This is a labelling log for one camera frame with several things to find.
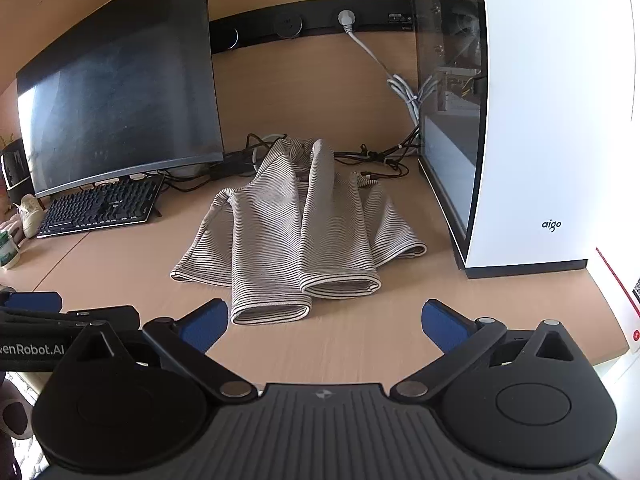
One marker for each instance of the black keyboard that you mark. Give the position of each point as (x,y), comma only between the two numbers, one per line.
(100,206)

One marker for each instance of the white dark spotted cloth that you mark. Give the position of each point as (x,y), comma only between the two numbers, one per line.
(12,417)

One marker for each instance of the black socket rail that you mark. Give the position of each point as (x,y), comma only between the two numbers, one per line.
(320,16)

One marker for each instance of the striped garment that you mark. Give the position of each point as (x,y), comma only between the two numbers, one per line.
(280,240)

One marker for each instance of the white computer case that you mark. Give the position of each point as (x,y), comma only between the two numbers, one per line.
(540,110)

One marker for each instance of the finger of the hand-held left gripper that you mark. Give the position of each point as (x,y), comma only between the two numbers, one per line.
(32,302)
(115,316)

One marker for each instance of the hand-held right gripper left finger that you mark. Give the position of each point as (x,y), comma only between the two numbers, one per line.
(205,324)

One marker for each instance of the black printed box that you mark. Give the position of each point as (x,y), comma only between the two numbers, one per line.
(14,165)

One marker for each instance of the black computer monitor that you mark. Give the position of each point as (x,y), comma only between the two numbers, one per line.
(115,75)

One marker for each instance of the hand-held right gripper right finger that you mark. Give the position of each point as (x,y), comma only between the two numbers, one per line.
(442,324)

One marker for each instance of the white box red stripe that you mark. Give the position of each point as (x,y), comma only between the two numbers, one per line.
(622,305)

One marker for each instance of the white bottle green label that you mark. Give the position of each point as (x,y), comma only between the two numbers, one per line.
(7,250)

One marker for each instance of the white sneaker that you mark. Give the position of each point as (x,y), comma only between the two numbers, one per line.
(31,215)

